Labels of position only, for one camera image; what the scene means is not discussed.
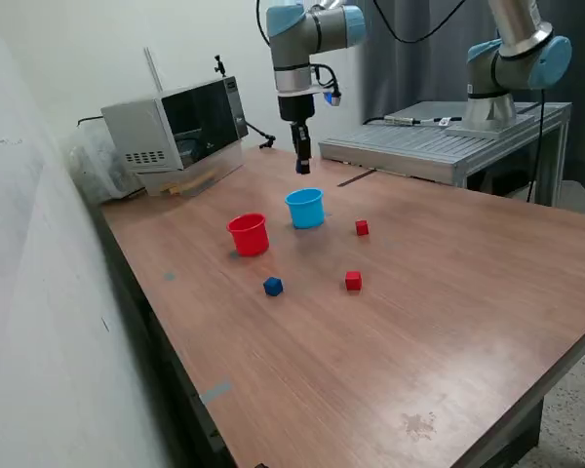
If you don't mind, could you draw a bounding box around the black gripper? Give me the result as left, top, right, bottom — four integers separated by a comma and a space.
278, 95, 316, 176

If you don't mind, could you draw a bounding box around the thin dark flat strip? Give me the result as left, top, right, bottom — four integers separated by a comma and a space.
336, 168, 377, 188

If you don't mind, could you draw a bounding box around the silver microwave oven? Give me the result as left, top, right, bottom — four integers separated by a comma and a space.
100, 75, 251, 173

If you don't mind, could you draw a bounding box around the crumpled clear plastic bag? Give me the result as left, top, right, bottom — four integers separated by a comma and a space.
60, 121, 147, 206

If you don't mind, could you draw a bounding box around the metal robot mounting table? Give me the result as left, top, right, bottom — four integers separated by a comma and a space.
319, 100, 572, 206

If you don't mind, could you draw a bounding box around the thin white rod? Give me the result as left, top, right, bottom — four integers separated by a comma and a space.
143, 46, 165, 94

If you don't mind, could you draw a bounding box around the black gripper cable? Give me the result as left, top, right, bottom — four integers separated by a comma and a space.
255, 0, 469, 98

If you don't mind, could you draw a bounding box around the long tape strip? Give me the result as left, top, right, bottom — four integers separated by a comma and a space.
198, 380, 233, 406

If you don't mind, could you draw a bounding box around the metal connector with cable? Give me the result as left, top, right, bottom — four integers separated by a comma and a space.
383, 114, 464, 129

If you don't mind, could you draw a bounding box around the wooden stick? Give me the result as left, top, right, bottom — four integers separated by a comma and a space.
158, 169, 220, 197

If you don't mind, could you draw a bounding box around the blue plastic cup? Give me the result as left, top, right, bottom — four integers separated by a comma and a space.
284, 187, 326, 230

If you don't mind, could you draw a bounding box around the red plastic cup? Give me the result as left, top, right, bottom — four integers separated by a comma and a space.
226, 212, 270, 257

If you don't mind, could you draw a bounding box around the dark grey curtain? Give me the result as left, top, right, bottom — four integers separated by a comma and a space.
359, 0, 585, 201

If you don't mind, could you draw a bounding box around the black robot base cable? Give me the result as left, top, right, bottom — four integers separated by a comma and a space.
526, 85, 550, 204

